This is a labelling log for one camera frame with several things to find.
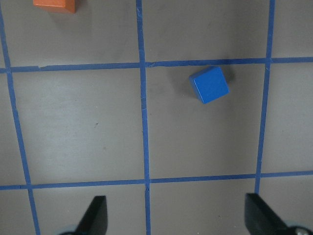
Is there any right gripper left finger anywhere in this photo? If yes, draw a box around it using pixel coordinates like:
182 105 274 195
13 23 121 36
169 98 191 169
74 196 108 235

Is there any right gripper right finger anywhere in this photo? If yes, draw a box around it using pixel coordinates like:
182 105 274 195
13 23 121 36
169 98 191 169
244 193 289 235

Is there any orange wooden block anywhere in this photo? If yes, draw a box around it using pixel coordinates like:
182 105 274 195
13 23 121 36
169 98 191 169
33 0 76 14

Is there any blue wooden block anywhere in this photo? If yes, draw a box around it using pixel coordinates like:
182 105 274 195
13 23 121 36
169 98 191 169
189 66 229 104

